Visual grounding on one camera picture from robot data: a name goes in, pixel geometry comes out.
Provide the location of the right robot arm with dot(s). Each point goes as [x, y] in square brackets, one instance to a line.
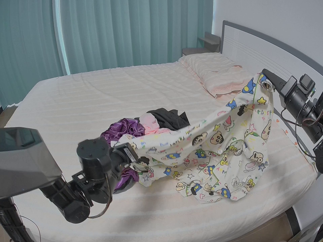
[316, 132]

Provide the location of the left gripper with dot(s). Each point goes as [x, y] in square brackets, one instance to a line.
[126, 155]

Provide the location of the pale pink pillow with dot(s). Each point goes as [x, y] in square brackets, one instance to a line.
[214, 69]

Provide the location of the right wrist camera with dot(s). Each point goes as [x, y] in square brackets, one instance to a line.
[307, 83]

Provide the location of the pile of clothes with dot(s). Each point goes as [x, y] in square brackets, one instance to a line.
[126, 130]

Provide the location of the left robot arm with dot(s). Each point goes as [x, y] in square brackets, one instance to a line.
[27, 160]

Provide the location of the grey bedside table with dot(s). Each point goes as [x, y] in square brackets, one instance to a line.
[201, 51]

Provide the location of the bed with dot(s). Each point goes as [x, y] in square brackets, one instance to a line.
[101, 89]

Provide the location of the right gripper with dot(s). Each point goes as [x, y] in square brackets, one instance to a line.
[295, 102]

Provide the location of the white printed pyjama top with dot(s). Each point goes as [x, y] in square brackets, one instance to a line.
[201, 145]

